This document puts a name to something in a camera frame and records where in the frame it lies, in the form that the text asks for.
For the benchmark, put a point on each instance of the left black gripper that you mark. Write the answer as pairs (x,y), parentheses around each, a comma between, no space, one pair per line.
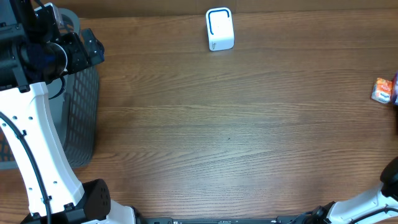
(73,42)

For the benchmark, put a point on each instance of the small orange packet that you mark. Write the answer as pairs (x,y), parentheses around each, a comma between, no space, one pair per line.
(382,91)

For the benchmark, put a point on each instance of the purple red pad package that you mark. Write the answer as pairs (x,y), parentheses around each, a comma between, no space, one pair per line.
(394,95)

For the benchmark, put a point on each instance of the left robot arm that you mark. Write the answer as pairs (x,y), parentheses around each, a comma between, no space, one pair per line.
(54,192)

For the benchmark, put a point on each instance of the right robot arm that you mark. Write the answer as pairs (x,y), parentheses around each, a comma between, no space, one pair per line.
(371,206)

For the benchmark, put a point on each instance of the white barcode scanner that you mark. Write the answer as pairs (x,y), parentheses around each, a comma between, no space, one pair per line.
(219,24)

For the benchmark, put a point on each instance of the dark grey plastic basket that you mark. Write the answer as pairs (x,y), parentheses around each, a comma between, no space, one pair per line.
(73,97)

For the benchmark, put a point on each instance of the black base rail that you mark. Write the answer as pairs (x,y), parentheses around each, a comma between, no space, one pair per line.
(279,220)

